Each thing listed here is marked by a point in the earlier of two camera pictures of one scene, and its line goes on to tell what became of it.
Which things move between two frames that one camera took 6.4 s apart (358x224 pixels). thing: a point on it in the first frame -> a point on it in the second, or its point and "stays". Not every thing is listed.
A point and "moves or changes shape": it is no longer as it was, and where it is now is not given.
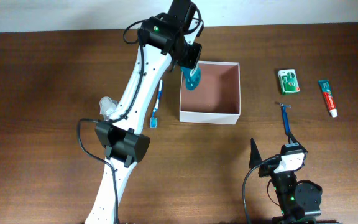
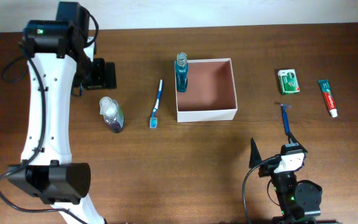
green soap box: [289, 82] stays
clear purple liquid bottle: [107, 106] stays
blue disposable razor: [285, 117] stays
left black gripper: [192, 58] -> [103, 80]
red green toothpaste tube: [329, 97] stays
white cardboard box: [217, 98] moves or changes shape
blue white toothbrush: [153, 120] stays
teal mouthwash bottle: [192, 77] -> [181, 72]
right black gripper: [255, 155] stays
